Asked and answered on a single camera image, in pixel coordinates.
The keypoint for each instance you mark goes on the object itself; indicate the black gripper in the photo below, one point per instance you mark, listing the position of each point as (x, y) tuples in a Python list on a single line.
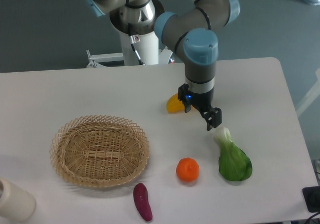
[(202, 102)]

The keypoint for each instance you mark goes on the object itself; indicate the orange tangerine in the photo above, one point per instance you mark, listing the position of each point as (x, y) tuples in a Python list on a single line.
[(187, 170)]

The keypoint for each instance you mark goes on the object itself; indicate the white frame bar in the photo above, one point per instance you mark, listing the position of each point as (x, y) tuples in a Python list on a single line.
[(309, 97)]

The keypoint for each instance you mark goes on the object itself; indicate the purple sweet potato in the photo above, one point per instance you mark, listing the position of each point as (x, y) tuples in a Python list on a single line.
[(140, 195)]

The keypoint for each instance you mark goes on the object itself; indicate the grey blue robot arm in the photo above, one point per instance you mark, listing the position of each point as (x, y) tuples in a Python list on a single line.
[(191, 37)]

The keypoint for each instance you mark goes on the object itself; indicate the cream cylindrical bottle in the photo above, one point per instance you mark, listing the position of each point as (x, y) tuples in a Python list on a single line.
[(17, 204)]

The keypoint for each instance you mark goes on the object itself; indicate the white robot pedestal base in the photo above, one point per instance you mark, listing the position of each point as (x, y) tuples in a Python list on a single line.
[(136, 50)]

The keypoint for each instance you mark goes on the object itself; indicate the woven wicker basket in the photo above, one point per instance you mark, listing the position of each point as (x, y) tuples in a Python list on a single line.
[(99, 151)]

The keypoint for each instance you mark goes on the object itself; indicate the yellow mango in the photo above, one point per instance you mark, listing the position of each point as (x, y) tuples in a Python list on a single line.
[(174, 105)]

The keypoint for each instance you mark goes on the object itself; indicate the green bok choy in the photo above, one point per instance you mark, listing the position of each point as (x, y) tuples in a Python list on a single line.
[(234, 164)]

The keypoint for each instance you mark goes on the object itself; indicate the black device with cable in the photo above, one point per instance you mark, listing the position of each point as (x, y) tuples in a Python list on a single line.
[(311, 197)]

